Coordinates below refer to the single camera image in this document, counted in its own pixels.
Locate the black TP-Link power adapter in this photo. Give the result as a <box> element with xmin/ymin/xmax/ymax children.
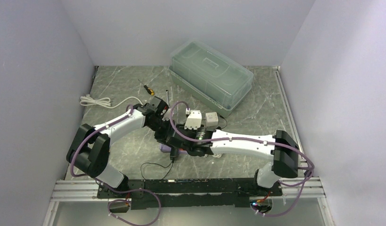
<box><xmin>140</xmin><ymin>146</ymin><xmax>179</xmax><ymax>181</ymax></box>

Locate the white tiger cube socket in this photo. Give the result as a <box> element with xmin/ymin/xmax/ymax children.
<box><xmin>205</xmin><ymin>112</ymin><xmax>219</xmax><ymax>127</ymax></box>

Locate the purple USB hub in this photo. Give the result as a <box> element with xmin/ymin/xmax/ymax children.
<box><xmin>160</xmin><ymin>144</ymin><xmax>187</xmax><ymax>153</ymax></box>

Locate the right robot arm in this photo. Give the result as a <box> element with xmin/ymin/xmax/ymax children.
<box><xmin>164</xmin><ymin>126</ymin><xmax>300</xmax><ymax>195</ymax></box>

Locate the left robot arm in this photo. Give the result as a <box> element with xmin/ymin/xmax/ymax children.
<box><xmin>66</xmin><ymin>97</ymin><xmax>170</xmax><ymax>198</ymax></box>

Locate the small yellow black screwdriver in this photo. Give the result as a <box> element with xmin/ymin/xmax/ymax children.
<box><xmin>138</xmin><ymin>79</ymin><xmax>155</xmax><ymax>96</ymax></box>

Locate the silver ratchet wrench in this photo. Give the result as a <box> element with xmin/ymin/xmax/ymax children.
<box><xmin>165</xmin><ymin>89</ymin><xmax>171</xmax><ymax>106</ymax></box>

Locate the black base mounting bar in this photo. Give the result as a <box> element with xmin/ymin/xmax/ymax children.
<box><xmin>97</xmin><ymin>178</ymin><xmax>282</xmax><ymax>210</ymax></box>

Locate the translucent plastic storage box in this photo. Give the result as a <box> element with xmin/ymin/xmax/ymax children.
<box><xmin>169</xmin><ymin>40</ymin><xmax>254</xmax><ymax>118</ymax></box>

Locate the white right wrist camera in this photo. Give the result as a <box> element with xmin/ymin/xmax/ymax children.
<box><xmin>184</xmin><ymin>108</ymin><xmax>202</xmax><ymax>130</ymax></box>

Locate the white coiled cable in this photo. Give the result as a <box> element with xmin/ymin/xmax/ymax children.
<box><xmin>79</xmin><ymin>95</ymin><xmax>143</xmax><ymax>109</ymax></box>

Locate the aluminium frame rail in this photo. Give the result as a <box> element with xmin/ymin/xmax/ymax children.
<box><xmin>272</xmin><ymin>66</ymin><xmax>324</xmax><ymax>202</ymax></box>

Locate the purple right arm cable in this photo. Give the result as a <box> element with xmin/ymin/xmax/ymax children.
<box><xmin>169</xmin><ymin>100</ymin><xmax>315</xmax><ymax>218</ymax></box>

